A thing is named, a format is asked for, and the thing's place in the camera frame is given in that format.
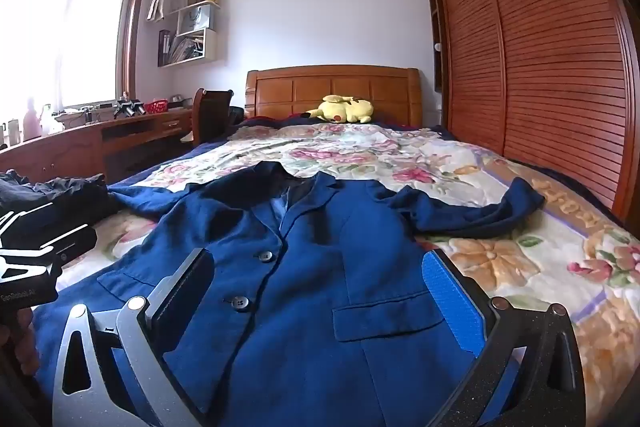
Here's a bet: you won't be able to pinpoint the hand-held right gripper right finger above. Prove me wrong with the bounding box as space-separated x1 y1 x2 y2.
421 248 586 427

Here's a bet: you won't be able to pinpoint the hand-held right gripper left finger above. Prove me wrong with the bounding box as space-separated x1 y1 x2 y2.
52 247 217 427

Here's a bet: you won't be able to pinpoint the blue suit jacket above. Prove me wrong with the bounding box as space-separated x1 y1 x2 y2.
32 161 546 427

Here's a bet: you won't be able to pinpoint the black clothes pile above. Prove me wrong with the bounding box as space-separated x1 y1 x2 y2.
0 172 121 233

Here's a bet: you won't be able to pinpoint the person's left hand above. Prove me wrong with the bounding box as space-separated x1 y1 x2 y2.
0 307 38 375

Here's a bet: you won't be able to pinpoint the wooden desk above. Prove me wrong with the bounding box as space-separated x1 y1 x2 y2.
0 107 196 188

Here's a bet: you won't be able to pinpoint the white bottle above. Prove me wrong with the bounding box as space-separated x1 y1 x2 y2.
40 104 63 135

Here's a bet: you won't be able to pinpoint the pink bottle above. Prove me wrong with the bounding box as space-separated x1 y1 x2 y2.
22 97 41 140

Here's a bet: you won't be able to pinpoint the floral blanket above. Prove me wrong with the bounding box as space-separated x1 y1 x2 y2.
55 122 640 427

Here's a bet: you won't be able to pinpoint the black device on stand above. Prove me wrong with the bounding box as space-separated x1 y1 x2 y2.
114 93 146 118

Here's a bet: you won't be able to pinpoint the wooden chair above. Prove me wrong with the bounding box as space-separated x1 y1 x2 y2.
192 88 235 148

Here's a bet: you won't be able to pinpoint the yellow plush toy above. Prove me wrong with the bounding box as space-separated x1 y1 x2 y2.
305 94 375 124

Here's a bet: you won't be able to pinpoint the wood-framed window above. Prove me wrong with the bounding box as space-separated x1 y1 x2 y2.
0 0 151 118

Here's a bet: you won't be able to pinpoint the wooden bed headboard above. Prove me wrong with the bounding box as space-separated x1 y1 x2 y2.
245 65 422 130

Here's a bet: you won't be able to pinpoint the dark binders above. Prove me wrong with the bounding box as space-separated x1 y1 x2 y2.
158 29 173 68

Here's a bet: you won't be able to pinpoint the wooden louvered wardrobe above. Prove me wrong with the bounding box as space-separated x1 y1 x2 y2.
421 0 640 228

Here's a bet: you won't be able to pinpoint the white shopping bag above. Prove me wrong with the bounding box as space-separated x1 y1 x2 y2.
180 4 216 32

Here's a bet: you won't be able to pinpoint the white wall shelf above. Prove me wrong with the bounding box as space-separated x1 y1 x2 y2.
157 0 221 68

